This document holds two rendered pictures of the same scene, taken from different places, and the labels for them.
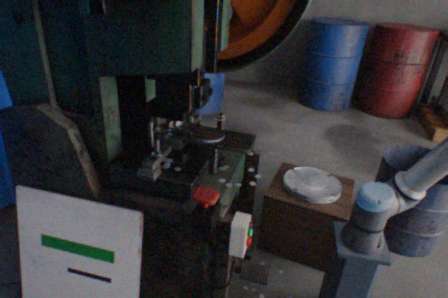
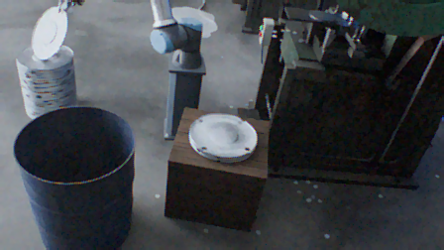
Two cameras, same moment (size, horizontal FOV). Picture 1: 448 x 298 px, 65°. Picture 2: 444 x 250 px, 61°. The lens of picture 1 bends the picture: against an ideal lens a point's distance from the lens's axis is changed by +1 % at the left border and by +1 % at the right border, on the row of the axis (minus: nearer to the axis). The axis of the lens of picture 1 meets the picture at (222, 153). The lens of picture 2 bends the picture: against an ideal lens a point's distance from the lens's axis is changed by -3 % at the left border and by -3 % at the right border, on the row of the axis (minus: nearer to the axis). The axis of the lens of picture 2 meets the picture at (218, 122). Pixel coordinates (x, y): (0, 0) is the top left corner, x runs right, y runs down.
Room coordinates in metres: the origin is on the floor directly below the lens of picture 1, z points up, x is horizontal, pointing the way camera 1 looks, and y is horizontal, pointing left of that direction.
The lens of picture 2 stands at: (2.71, -0.95, 1.41)
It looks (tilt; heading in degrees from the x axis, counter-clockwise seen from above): 37 degrees down; 159
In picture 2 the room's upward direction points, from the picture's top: 10 degrees clockwise
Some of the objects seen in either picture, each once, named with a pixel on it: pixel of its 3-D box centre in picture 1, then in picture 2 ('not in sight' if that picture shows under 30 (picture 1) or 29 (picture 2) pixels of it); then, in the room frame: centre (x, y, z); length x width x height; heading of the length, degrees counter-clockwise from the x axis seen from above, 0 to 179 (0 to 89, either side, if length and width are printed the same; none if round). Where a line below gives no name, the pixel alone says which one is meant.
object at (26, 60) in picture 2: not in sight; (45, 56); (0.74, -1.26, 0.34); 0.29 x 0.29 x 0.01
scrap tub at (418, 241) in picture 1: (411, 200); (81, 187); (1.62, -1.06, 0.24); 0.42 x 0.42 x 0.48
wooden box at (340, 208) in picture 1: (305, 213); (217, 168); (1.51, -0.47, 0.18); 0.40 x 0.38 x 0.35; 69
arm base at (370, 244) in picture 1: (364, 230); (187, 53); (1.01, -0.54, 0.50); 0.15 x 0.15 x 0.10
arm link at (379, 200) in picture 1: (373, 204); (188, 32); (1.02, -0.55, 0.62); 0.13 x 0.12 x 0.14; 123
